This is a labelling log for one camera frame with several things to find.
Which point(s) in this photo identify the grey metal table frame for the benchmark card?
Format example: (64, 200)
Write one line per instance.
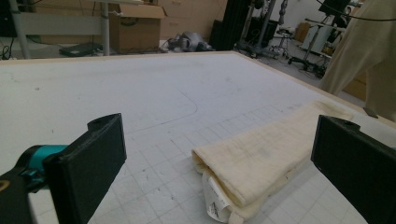
(59, 26)

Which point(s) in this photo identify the stool with wheeled base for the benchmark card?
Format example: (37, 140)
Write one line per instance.
(306, 53)

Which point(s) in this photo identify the grey vacuum cleaner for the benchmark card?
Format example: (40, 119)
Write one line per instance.
(190, 41)

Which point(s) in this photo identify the stack of cardboard boxes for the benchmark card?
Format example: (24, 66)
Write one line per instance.
(190, 17)

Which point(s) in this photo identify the metal stand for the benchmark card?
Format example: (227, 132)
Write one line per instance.
(260, 29)

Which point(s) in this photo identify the cardboard box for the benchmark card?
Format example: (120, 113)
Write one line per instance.
(136, 28)

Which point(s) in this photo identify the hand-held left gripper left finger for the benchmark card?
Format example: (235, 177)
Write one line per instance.
(87, 165)

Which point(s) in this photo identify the black flat device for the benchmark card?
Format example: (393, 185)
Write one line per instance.
(80, 49)

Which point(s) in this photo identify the cream pants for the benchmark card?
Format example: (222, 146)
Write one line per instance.
(264, 158)

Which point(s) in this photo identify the white care label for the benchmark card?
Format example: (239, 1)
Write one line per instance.
(214, 202)

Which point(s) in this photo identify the black curtain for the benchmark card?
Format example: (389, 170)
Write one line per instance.
(229, 23)

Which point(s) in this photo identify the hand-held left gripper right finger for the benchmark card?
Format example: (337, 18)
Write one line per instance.
(358, 161)

